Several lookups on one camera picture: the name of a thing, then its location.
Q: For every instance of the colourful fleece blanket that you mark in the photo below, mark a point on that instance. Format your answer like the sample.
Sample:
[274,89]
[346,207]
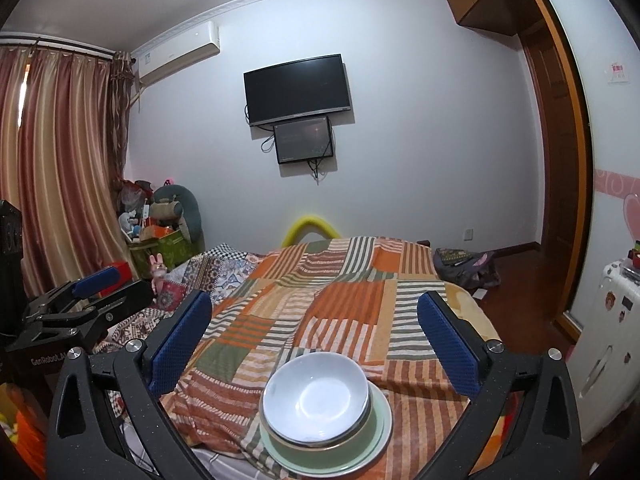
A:
[475,310]

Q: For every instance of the striped brown curtain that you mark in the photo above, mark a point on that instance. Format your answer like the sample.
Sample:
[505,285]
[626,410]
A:
[60,170]

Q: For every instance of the mint green bowl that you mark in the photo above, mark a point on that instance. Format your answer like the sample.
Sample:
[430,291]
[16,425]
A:
[350,449]

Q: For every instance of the red box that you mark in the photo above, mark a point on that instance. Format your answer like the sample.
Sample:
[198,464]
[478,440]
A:
[116,270]

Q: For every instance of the patterned bed sheet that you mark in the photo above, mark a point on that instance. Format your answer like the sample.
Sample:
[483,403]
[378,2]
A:
[220,270]

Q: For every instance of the pink bunny toy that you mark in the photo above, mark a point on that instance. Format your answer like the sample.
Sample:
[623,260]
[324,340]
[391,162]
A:
[157,270]

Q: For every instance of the green storage box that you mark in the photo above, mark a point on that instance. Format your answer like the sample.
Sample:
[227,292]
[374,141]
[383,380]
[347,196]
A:
[167,250]

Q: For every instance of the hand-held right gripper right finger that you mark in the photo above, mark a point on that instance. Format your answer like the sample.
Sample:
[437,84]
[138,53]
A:
[450,345]

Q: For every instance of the pink wall sticker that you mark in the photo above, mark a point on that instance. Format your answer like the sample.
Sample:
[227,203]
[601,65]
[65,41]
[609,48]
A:
[620,185]

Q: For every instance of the white bowl with black dots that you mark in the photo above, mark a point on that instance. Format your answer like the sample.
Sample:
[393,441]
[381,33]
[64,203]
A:
[315,395]

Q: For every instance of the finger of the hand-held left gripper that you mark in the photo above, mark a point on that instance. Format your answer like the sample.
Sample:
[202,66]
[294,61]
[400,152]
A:
[97,280]
[130,297]

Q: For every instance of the wall switch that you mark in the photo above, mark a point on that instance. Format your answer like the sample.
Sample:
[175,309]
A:
[619,72]

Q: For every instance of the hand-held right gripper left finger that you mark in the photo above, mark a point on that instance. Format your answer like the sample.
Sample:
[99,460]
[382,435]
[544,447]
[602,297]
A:
[180,345]

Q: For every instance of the black wall television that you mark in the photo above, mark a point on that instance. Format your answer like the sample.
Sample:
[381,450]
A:
[297,90]

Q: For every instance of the small black monitor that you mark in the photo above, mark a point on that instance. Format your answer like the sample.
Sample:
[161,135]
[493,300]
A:
[302,139]

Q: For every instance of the white air conditioner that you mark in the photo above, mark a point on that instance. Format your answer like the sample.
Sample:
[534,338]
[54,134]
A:
[175,52]

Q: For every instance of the curtain rod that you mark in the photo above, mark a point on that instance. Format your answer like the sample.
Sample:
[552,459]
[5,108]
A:
[60,44]

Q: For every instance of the mint green plate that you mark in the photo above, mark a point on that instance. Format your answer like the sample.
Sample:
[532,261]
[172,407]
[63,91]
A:
[330,466]

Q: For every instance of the pile of toys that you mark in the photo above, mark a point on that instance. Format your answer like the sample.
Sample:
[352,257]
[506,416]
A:
[132,200]

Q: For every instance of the striped patchwork blanket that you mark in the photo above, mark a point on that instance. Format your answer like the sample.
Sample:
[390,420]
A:
[325,310]

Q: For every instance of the grey plush pillow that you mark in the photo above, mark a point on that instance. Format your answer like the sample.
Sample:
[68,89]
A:
[190,210]

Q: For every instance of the white paper scrap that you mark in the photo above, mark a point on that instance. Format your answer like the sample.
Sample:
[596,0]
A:
[480,293]

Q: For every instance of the pink bowl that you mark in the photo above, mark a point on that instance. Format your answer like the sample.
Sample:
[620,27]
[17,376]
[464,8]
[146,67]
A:
[361,422]

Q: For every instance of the wall socket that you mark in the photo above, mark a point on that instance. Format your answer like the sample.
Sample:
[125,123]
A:
[467,234]

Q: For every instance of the dark backpack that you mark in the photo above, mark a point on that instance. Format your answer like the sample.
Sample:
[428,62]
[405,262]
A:
[462,265]

